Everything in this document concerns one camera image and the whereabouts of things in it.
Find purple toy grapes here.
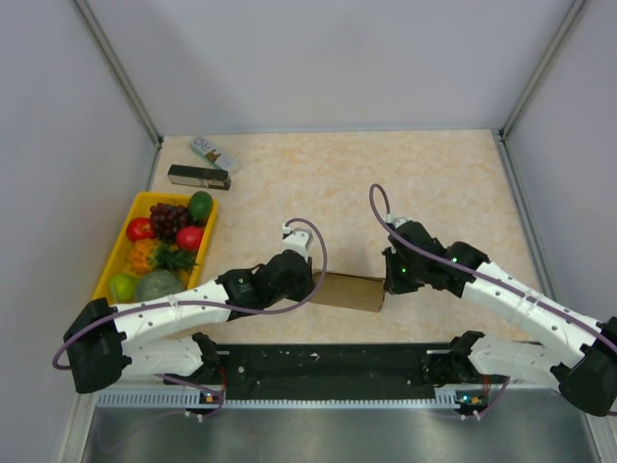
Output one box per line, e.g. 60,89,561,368
149,203,192,243

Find red toy apple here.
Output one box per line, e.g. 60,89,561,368
125,217,156,242

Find black rectangular box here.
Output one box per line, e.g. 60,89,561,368
168,164,231,190

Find yellow plastic tray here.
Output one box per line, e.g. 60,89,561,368
92,192,220,303

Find green toy pear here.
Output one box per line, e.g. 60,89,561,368
109,273,138,303

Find grey cable duct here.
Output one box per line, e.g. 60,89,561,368
96,388,486,410

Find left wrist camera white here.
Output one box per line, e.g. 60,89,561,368
282,225,313,262

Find teal white snack box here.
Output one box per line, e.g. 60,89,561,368
190,137,240,174

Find frame post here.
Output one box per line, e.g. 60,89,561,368
497,0,590,143
71,0,164,149

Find green toy lime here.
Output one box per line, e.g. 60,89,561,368
187,191,213,222

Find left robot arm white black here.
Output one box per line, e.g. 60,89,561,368
63,250,315,395

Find left frame post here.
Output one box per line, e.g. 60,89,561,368
71,0,164,149

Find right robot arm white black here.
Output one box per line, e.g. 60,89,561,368
384,218,616,417

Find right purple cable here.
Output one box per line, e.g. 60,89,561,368
368,182,617,421

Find red toy tomato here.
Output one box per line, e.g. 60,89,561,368
175,226,203,252

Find brown cardboard paper box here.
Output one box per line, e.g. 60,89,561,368
311,272,385,313

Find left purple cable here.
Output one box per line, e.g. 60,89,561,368
51,217,329,421

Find orange toy pineapple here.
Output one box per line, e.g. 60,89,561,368
126,239,197,276

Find right frame post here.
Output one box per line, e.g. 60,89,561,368
497,0,590,143

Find purple cable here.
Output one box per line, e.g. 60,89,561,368
368,182,617,421
51,217,329,421

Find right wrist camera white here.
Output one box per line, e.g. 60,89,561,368
386,214,410,230

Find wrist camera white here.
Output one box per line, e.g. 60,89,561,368
386,214,410,230
282,225,313,262

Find green toy melon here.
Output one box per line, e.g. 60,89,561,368
133,270,185,302

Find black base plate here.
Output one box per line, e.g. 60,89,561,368
163,341,483,401

